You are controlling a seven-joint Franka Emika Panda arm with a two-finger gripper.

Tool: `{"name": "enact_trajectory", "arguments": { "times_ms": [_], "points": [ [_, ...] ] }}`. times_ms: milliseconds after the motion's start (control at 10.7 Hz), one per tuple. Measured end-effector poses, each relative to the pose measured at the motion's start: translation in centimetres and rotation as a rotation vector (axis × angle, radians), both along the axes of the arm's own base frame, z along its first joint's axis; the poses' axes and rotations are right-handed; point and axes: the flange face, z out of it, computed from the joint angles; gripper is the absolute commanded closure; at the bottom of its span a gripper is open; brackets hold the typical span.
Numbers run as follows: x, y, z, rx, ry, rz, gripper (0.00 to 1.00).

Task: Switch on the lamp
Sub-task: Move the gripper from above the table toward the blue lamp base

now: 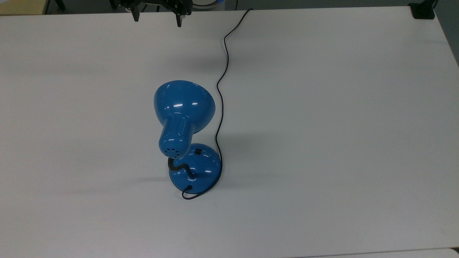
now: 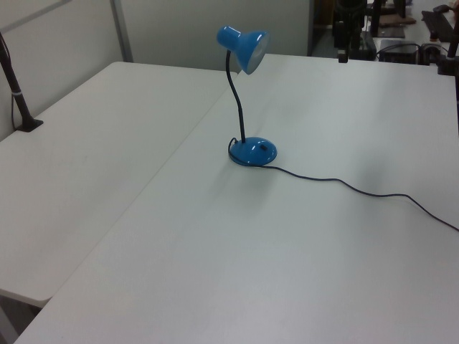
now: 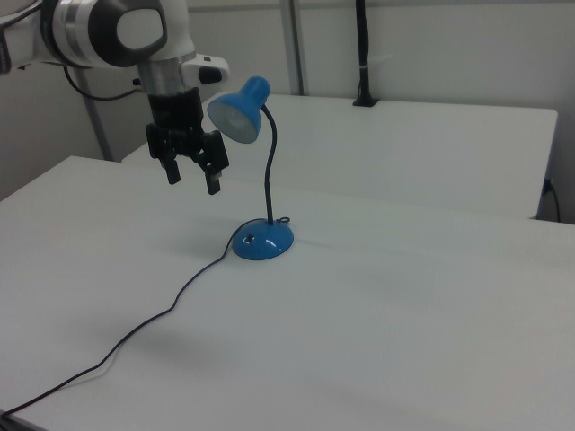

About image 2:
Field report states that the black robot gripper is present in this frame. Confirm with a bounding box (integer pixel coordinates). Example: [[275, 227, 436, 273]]
[[333, 0, 367, 65]]

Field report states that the blue gooseneck desk lamp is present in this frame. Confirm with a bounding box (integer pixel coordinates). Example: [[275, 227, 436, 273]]
[[215, 24, 279, 168]]

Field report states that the black electronics box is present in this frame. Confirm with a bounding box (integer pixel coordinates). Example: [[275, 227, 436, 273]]
[[379, 38, 420, 65]]

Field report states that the brown cloth bundle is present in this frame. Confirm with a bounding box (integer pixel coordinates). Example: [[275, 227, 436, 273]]
[[379, 15, 417, 29]]

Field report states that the black computer keyboard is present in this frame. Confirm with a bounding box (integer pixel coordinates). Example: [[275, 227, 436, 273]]
[[420, 9, 457, 41]]

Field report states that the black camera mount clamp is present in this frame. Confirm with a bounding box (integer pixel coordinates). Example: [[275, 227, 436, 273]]
[[435, 24, 459, 77]]

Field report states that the black lamp power cable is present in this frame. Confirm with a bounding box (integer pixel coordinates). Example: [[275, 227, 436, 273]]
[[227, 137, 459, 231]]

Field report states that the grey partition post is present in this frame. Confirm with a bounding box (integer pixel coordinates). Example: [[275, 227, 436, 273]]
[[110, 0, 134, 63]]

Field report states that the black camera stand pole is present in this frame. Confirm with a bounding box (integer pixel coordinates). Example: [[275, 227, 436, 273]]
[[0, 31, 44, 133]]

